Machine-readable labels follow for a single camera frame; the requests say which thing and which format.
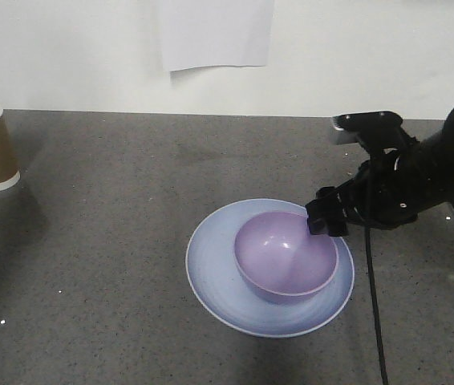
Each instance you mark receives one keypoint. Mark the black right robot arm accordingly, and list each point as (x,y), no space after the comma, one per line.
(401,178)

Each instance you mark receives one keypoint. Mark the white paper sheet on wall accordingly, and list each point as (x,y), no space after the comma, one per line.
(196,34)

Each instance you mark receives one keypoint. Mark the purple plastic bowl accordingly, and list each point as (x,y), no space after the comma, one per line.
(280,261)

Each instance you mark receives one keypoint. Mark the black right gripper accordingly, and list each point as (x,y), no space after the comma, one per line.
(390,189)

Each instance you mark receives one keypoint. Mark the light blue plate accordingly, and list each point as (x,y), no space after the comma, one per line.
(219,287)

